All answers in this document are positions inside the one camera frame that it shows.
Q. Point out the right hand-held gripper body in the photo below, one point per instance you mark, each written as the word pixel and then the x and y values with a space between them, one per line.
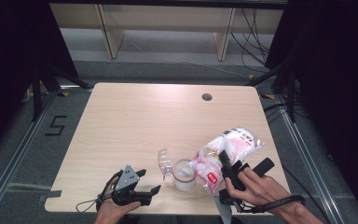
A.
pixel 239 166

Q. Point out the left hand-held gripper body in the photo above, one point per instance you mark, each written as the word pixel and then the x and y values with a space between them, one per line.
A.
pixel 126 179

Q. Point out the red and white sugar bag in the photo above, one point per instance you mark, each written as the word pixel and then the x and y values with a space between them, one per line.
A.
pixel 230 144

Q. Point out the clear glass measuring cup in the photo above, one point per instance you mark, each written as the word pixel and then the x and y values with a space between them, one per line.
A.
pixel 184 179

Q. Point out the person's right hand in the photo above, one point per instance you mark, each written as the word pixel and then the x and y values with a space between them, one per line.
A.
pixel 261 191

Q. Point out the person's left hand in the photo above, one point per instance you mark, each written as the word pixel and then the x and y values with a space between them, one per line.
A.
pixel 110 214

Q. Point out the grey tape strip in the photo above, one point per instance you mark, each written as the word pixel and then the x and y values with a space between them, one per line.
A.
pixel 51 196

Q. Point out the black metal stand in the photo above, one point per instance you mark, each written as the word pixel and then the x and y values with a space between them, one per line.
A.
pixel 36 93
pixel 291 93

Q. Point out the black curtain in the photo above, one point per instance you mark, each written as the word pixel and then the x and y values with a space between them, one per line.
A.
pixel 12 62
pixel 338 77

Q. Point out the beige wooden shelf unit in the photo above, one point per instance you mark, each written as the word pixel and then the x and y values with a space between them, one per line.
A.
pixel 167 18

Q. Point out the aluminium floor rail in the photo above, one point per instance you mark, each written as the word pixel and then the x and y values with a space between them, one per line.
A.
pixel 307 161
pixel 15 161

